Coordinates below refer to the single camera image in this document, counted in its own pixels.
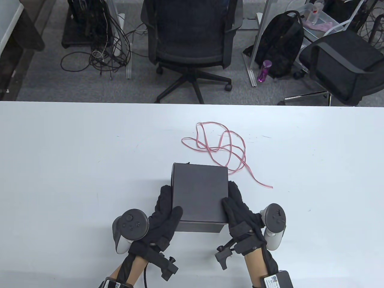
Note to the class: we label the person's left hand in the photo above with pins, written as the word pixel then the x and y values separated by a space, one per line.
pixel 162 216

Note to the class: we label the person's right hand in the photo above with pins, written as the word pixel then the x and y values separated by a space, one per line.
pixel 240 210

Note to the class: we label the pink ribbon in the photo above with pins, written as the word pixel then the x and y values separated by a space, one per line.
pixel 264 185

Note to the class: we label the black cardboard box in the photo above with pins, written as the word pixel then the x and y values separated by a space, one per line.
pixel 199 192

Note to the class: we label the black left forearm pack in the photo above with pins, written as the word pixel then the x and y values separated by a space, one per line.
pixel 115 283

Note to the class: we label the person's left forearm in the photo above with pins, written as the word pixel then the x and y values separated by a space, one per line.
pixel 136 267

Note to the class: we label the black right forearm pack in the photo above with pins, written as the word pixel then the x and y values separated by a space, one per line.
pixel 279 280

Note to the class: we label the person's right forearm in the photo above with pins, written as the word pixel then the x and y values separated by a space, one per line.
pixel 255 264

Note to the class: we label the grey left hand controller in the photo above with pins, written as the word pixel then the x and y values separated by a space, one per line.
pixel 132 222

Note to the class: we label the grey hand controller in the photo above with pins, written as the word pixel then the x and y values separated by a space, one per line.
pixel 132 222
pixel 274 216

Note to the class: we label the grey right hand controller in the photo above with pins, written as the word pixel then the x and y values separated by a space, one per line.
pixel 274 216

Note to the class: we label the white metal desk leg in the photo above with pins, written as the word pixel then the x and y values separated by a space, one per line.
pixel 129 72
pixel 253 78

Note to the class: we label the purple water bottle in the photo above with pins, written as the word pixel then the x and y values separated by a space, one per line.
pixel 264 72

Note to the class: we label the black backpack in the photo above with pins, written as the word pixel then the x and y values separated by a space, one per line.
pixel 279 39

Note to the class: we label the black chair with grey armrest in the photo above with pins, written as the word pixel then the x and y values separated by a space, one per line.
pixel 345 60

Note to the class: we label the black mesh office chair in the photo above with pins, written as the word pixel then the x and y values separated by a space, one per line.
pixel 189 30

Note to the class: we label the white power strip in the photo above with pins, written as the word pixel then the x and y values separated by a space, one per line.
pixel 121 21

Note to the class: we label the pink cloth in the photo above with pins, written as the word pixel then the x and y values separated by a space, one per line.
pixel 319 26

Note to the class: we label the clear small bottle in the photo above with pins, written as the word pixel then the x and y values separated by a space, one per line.
pixel 316 15

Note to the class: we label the black computer tower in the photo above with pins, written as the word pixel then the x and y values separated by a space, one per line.
pixel 81 18

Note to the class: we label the white desk with dark side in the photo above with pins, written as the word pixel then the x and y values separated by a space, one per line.
pixel 9 24

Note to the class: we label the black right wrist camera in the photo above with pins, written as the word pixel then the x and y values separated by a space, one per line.
pixel 223 258

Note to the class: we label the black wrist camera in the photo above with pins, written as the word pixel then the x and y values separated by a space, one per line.
pixel 223 258
pixel 168 268

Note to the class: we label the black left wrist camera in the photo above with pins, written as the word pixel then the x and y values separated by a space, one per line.
pixel 168 268

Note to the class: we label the white frame storage rack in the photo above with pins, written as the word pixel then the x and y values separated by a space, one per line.
pixel 339 27

